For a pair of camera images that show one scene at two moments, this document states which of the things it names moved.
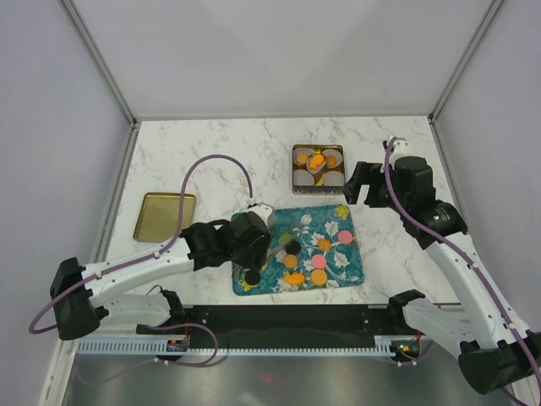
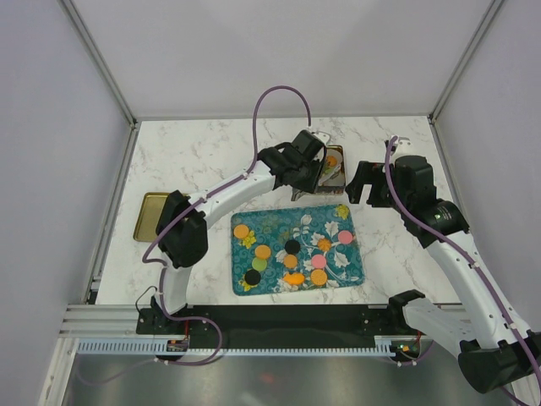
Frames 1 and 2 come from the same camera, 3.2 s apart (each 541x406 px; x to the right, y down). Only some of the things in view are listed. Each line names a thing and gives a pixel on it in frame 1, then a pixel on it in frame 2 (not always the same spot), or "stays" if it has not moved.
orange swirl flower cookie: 324,244 stays
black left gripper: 255,260 to 311,185
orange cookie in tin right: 331,161 stays
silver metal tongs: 280,248 to 297,194
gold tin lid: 161,216 stays
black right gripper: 364,173 stays
